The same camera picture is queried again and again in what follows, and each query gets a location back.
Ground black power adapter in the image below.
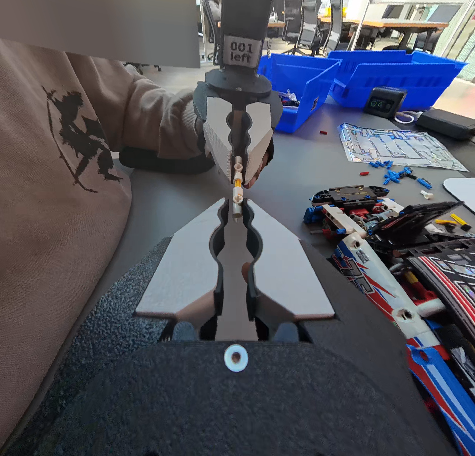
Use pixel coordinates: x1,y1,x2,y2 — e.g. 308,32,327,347
416,109,475,141

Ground black timer device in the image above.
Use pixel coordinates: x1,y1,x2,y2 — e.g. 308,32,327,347
364,87,408,119

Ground large blue storage bin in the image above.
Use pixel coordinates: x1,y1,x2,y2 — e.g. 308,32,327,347
328,49,468,112

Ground cluster of blue toy pins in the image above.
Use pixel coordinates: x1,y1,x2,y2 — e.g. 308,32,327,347
369,160,433,190

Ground white blue red toy race car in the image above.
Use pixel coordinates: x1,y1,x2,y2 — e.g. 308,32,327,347
330,202,475,456

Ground person's left hand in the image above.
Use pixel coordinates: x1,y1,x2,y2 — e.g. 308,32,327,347
244,137,275,189

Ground person's torso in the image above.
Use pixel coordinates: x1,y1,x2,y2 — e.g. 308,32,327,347
0,39,132,438

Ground grey desk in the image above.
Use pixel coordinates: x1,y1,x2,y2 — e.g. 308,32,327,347
7,93,475,442

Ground person's left forearm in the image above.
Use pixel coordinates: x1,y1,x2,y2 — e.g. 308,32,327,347
66,52,205,161

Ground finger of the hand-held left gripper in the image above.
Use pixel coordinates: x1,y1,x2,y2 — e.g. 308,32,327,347
203,96,239,185
242,101,274,185

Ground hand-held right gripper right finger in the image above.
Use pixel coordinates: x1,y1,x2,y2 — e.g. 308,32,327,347
240,198,335,340

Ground blue storage bin open front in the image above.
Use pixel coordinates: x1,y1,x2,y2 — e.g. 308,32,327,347
257,53,341,133

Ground wooden office table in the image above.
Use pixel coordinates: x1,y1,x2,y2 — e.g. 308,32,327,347
319,17,450,50

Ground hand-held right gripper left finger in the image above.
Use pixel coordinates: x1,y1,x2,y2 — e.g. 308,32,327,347
134,198,228,340

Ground black office chair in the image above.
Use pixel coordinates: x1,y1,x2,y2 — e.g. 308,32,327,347
282,0,320,56
322,0,346,54

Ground white pad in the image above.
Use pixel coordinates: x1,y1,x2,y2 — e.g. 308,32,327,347
443,178,475,204

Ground black white toy brick chassis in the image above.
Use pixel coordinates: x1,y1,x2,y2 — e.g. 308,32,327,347
304,185,405,239

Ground white cable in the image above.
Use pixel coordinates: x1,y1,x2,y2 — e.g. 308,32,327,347
394,110,424,125

